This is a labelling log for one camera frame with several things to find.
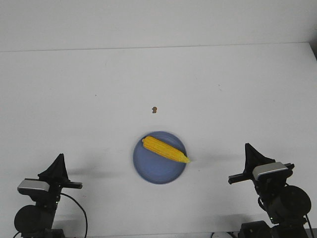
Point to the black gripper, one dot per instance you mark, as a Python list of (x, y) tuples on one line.
[(57, 178), (254, 159)]

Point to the blue round plate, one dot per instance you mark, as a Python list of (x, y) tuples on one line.
[(155, 168)]

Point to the yellow corn cob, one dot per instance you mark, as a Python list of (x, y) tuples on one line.
[(165, 150)]

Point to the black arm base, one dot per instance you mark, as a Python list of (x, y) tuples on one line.
[(258, 229)]

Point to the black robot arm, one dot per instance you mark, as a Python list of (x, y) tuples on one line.
[(287, 206), (36, 221)]

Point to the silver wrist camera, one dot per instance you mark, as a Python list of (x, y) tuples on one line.
[(30, 186), (262, 170)]

